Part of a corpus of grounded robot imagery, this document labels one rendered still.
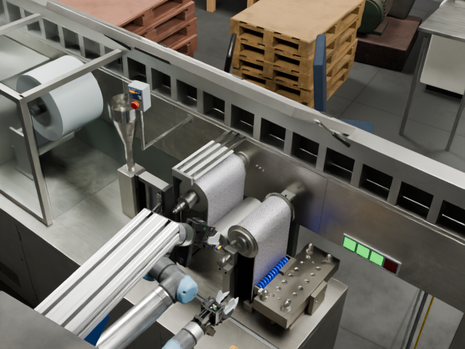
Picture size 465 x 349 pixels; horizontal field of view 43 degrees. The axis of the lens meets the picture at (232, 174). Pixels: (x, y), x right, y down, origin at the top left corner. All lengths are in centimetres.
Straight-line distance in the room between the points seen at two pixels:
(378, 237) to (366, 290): 156
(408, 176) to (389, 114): 340
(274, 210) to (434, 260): 62
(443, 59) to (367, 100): 76
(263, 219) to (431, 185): 64
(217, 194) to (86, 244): 76
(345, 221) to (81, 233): 123
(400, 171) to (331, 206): 37
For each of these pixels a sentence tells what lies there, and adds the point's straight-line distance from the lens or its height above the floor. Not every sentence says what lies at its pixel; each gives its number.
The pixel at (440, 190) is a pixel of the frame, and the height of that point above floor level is 161.
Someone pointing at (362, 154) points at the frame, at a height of 161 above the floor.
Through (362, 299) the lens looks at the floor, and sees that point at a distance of 381.
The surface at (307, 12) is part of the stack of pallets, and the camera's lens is 520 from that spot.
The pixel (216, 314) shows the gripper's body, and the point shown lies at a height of 115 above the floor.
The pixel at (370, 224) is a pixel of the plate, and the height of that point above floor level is 133.
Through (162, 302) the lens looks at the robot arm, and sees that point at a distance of 177.
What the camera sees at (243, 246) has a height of 126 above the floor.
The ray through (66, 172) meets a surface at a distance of 286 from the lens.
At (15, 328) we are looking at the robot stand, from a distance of 110.
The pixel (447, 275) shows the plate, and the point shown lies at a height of 127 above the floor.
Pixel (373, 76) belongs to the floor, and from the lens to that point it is 606.
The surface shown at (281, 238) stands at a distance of 243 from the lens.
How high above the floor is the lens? 287
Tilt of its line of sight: 39 degrees down
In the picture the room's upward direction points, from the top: 2 degrees clockwise
